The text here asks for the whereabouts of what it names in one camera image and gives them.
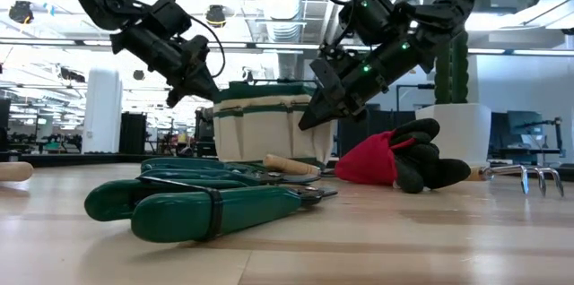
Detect green pruning shears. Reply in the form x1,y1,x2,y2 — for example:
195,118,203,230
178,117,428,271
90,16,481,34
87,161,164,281
139,156,323,187

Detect black cabinet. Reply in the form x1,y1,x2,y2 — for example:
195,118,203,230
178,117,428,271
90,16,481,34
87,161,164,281
118,112,148,155

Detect black partition panel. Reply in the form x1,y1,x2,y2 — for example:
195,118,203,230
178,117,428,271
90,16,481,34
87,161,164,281
335,108,418,156

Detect black pruning shears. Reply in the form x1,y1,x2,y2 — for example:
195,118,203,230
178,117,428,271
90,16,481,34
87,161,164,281
83,176,340,245

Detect white room column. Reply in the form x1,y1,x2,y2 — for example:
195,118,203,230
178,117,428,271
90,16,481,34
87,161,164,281
82,68,124,155

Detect trowel wooden handle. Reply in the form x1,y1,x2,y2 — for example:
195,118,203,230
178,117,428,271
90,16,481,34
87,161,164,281
262,153,323,177

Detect white plant pot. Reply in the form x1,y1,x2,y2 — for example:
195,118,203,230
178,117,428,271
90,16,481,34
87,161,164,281
414,102,492,168

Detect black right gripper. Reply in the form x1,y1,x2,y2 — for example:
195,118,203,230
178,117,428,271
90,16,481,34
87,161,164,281
297,28,452,132

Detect beige green canvas garden bag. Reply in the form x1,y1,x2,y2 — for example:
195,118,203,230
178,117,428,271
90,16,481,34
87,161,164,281
211,80,336,168

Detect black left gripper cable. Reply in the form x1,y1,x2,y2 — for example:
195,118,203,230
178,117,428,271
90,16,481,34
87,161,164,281
128,0,227,79

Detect red black gardening glove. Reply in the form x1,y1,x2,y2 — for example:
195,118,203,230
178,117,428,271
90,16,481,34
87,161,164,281
334,117,473,195

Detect desk monitor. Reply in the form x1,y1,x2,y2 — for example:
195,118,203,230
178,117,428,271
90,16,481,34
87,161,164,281
507,109,545,150

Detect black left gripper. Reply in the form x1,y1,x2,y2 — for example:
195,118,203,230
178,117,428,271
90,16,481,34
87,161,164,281
109,26,222,109

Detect wooden handled garden tool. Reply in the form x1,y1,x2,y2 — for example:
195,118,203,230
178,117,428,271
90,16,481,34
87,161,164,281
0,160,35,183

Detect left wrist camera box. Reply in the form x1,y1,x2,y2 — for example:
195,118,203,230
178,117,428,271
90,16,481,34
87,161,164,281
142,0,194,39

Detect dark monitor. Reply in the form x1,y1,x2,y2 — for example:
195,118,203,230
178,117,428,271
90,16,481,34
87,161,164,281
194,106,215,143

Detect hand rake wooden handle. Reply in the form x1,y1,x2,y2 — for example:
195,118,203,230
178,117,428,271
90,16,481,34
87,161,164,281
465,163,565,199

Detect green cactus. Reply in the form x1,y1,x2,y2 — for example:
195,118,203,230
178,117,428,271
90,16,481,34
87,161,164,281
433,29,470,106

